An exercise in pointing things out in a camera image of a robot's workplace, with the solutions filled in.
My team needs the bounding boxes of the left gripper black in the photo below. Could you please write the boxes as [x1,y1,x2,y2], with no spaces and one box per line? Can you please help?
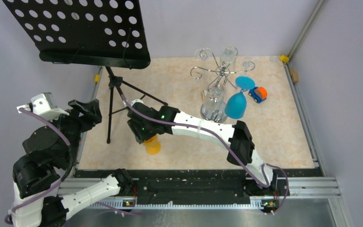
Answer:
[45,98,104,166]

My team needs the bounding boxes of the orange wine glass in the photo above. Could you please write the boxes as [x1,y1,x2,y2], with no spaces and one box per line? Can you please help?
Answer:
[143,135,161,155]

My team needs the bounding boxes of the clear wine glass front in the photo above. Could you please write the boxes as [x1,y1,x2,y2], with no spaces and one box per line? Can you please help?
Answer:
[200,83,226,121]

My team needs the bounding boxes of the clear wine glass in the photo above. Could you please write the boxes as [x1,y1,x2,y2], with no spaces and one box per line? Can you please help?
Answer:
[200,83,226,121]
[195,48,213,61]
[220,46,238,72]
[241,61,256,72]

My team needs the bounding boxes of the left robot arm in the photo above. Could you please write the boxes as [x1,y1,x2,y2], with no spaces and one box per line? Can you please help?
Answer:
[4,99,133,227]

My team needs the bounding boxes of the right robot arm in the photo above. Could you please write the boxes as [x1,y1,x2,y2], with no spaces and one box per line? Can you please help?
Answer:
[123,99,277,195]

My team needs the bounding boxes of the blue wine glass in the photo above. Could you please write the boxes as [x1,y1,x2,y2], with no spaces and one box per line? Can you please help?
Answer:
[225,76,255,119]

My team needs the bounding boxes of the clear wine glass back left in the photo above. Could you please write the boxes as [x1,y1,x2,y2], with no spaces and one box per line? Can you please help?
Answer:
[195,48,213,61]

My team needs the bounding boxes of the clear wine glass back middle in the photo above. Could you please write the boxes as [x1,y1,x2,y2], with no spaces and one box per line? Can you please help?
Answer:
[220,46,238,72]

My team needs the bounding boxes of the clear wine glass back right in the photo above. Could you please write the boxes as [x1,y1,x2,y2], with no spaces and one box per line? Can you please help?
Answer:
[241,61,256,72]

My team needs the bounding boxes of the yellow clip left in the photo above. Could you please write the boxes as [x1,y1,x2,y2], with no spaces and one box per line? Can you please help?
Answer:
[94,74,100,83]

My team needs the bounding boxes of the small red white box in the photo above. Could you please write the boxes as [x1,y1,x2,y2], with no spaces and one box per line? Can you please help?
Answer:
[201,90,207,100]

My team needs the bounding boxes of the black perforated music stand desk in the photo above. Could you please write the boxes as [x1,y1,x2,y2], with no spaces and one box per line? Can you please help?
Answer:
[4,0,151,69]

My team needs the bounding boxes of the blue and orange toy car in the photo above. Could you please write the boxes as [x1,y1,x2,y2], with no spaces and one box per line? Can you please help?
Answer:
[248,87,268,103]

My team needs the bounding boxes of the yellow corner clip right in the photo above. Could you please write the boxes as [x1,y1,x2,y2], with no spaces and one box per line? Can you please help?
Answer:
[279,55,290,63]

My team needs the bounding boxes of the small wooden block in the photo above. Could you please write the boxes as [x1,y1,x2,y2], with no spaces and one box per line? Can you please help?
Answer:
[289,69,299,83]

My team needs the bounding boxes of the aluminium corner profile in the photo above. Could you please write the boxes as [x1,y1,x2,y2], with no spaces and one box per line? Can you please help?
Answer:
[288,0,327,61]

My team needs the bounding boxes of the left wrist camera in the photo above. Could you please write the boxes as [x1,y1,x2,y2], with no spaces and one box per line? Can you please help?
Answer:
[17,92,69,121]

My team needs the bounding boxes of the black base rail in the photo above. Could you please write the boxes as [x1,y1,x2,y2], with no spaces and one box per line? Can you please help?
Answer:
[75,168,323,208]

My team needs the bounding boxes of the chrome wire wine glass rack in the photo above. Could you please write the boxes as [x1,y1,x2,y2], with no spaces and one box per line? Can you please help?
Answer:
[190,46,255,123]

